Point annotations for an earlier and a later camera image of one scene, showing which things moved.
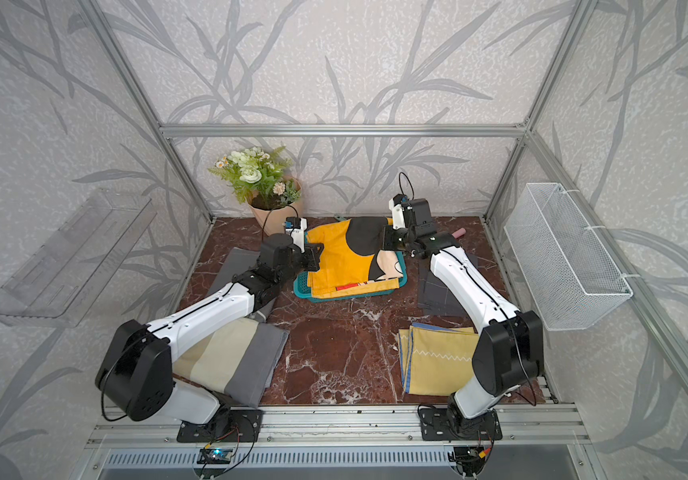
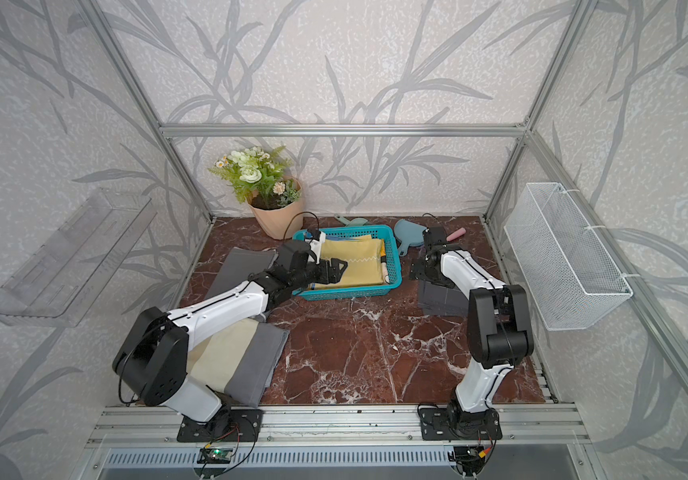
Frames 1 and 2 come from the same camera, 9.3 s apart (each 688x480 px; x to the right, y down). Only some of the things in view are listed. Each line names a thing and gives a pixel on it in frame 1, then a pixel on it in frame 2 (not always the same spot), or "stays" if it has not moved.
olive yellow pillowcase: x=437 y=360 → x=364 y=258
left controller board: x=214 y=456 stays
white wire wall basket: x=567 y=263 stays
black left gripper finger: x=312 y=254 → x=335 y=272
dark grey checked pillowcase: x=433 y=297 stays
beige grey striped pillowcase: x=236 y=360 stays
